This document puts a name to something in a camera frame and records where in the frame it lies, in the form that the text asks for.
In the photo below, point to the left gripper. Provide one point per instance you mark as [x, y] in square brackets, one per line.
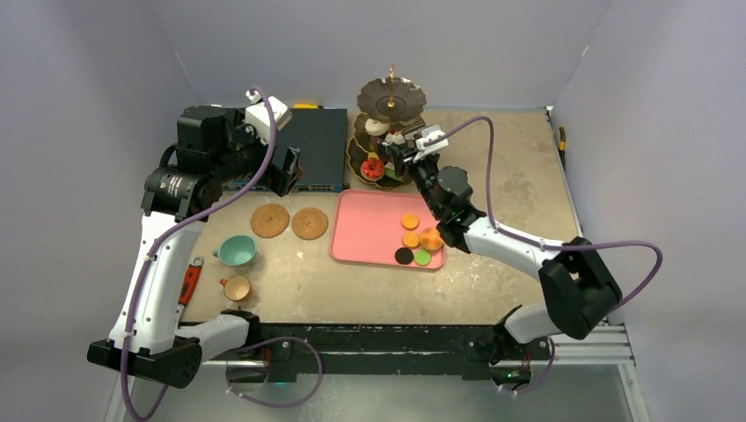
[281, 178]

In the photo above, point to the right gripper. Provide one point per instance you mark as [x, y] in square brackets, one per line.
[399, 155]

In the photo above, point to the silver cupcake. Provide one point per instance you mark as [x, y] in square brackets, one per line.
[395, 137]

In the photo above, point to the yellow cracker biscuit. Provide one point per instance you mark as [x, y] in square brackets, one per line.
[411, 240]
[410, 221]

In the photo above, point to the golden bread bun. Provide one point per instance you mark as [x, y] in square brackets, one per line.
[430, 239]

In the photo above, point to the pink serving tray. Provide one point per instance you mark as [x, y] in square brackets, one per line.
[368, 230]

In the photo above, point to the black chocolate cookie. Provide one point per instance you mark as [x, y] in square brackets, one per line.
[404, 256]

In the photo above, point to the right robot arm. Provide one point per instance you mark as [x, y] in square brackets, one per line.
[578, 288]

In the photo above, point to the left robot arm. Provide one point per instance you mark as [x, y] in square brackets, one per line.
[215, 146]

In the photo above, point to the woven rattan coaster right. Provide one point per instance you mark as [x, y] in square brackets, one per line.
[309, 223]

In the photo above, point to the woven rattan coaster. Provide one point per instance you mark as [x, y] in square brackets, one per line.
[269, 220]
[309, 223]

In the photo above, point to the woven rattan coaster left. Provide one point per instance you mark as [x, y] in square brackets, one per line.
[269, 220]

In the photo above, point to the white chocolate drizzled donut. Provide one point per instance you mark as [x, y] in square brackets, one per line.
[375, 127]

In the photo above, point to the three-tier dark cake stand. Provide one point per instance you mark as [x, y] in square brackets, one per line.
[392, 99]

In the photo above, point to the green macaron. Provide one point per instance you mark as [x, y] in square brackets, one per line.
[422, 257]

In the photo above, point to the teal teacup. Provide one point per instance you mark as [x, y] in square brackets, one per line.
[236, 250]

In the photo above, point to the copper teacup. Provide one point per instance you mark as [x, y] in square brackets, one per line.
[237, 288]

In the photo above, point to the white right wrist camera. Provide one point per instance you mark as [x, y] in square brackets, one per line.
[430, 143]

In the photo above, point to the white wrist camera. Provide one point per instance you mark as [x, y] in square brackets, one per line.
[257, 115]
[430, 143]

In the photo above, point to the blue network switch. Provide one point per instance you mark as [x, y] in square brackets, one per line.
[320, 134]

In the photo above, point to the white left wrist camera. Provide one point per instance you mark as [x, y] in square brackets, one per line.
[257, 115]

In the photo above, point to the yellow black tool on wall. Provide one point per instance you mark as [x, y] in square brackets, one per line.
[562, 139]

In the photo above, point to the red handled tool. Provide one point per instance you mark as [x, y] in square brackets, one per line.
[190, 280]

